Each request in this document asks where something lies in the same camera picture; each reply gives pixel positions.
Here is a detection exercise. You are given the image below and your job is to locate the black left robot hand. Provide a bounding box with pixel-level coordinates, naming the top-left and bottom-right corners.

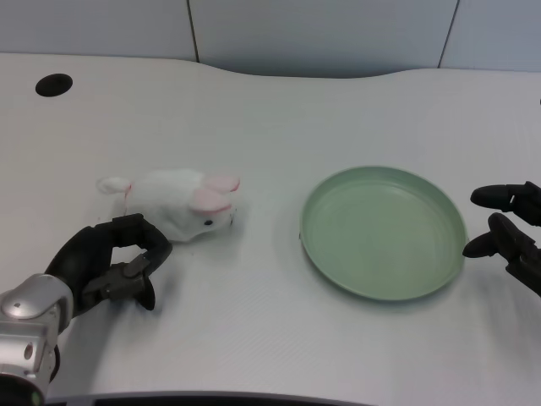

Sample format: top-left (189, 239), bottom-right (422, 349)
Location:
top-left (44, 213), bottom-right (173, 320)

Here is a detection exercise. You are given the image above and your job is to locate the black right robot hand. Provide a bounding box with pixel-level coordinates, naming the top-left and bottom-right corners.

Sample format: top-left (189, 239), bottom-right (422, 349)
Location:
top-left (462, 181), bottom-right (541, 297)

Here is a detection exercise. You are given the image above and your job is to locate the white plush rabbit doll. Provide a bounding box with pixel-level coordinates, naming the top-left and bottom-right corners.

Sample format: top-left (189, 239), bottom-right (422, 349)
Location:
top-left (96, 168), bottom-right (241, 243)

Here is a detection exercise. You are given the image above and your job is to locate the green round plate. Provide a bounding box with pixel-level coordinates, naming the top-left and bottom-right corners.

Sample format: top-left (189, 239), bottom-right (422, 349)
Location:
top-left (298, 165), bottom-right (469, 303)

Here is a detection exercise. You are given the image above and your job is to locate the black table cable grommet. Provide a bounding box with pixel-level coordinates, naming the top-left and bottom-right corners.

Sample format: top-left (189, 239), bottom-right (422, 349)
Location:
top-left (35, 73), bottom-right (74, 98)

